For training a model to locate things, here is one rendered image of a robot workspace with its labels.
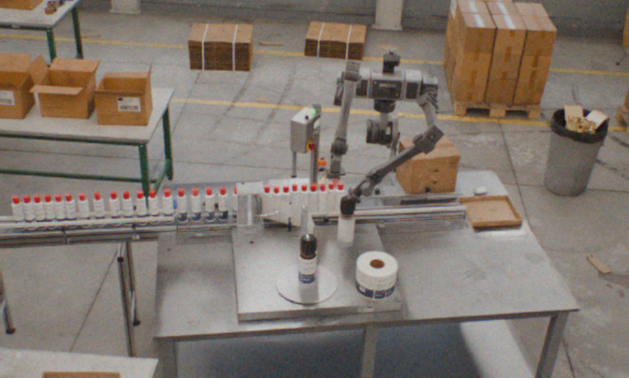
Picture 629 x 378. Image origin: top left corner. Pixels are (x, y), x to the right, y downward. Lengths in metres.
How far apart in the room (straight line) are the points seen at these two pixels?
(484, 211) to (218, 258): 1.60
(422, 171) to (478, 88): 3.00
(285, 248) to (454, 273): 0.90
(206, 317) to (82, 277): 1.81
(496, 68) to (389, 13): 2.41
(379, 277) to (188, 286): 0.97
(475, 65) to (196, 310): 4.33
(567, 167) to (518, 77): 1.40
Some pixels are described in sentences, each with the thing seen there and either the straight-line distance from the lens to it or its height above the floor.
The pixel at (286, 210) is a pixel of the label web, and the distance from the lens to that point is 4.20.
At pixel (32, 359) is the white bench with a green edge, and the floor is 0.80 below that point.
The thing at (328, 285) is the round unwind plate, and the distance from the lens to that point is 3.89.
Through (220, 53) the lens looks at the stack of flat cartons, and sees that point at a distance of 8.15.
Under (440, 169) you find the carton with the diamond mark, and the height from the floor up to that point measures 1.03.
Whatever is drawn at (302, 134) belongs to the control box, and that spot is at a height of 1.41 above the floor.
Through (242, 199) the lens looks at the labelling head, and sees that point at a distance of 4.11.
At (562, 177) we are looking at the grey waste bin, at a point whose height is 0.18.
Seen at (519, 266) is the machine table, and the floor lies 0.83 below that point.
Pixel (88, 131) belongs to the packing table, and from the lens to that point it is 5.54.
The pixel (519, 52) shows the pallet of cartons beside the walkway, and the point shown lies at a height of 0.66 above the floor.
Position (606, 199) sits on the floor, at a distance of 6.70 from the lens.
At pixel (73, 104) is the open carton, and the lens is 5.67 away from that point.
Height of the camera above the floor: 3.40
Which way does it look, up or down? 32 degrees down
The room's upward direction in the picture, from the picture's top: 3 degrees clockwise
